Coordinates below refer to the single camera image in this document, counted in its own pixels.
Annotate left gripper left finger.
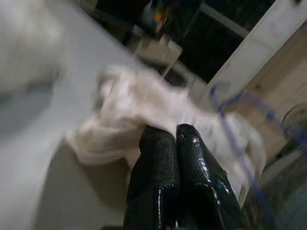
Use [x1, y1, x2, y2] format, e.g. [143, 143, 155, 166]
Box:
[122, 126, 181, 230]

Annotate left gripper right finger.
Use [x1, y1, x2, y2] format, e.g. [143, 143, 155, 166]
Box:
[176, 123, 247, 230]

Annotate plain white garment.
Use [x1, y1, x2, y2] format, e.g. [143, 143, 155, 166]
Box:
[64, 64, 268, 173]

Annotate blue plastic hanger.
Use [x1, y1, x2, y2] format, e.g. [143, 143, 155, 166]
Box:
[210, 80, 307, 200]

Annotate pale wooden shelf unit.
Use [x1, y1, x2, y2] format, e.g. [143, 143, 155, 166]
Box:
[202, 0, 307, 149]

